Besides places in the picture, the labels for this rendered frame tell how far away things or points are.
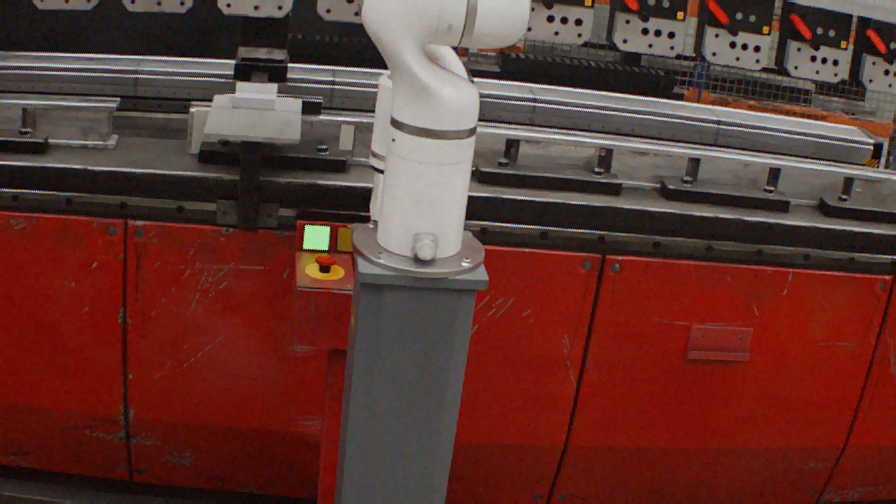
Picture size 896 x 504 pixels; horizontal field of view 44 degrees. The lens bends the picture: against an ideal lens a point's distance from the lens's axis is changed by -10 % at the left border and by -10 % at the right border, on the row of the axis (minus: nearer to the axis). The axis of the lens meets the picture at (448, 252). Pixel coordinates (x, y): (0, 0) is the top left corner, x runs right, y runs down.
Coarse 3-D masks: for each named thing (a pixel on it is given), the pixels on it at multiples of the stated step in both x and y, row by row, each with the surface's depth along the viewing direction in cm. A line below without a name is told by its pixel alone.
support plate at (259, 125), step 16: (224, 96) 237; (224, 112) 227; (240, 112) 228; (256, 112) 229; (272, 112) 230; (288, 112) 231; (208, 128) 217; (224, 128) 217; (240, 128) 218; (256, 128) 219; (272, 128) 220; (288, 128) 221
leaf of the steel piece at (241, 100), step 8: (240, 96) 238; (248, 96) 238; (256, 96) 239; (264, 96) 239; (272, 96) 240; (232, 104) 230; (240, 104) 230; (248, 104) 231; (256, 104) 231; (264, 104) 231; (272, 104) 231
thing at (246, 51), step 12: (252, 24) 234; (264, 24) 234; (276, 24) 234; (288, 24) 235; (240, 36) 234; (252, 36) 235; (264, 36) 235; (276, 36) 235; (288, 36) 236; (240, 48) 236; (252, 48) 237; (264, 48) 236; (276, 48) 236
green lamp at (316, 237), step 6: (306, 228) 223; (312, 228) 224; (318, 228) 224; (324, 228) 224; (306, 234) 224; (312, 234) 224; (318, 234) 224; (324, 234) 224; (306, 240) 224; (312, 240) 225; (318, 240) 225; (324, 240) 225; (306, 246) 225; (312, 246) 225; (318, 246) 225; (324, 246) 225
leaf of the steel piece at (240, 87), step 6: (240, 84) 240; (246, 84) 240; (252, 84) 241; (258, 84) 241; (264, 84) 241; (270, 84) 241; (240, 90) 240; (246, 90) 241; (252, 90) 241; (258, 90) 241; (264, 90) 241; (270, 90) 241; (276, 90) 241
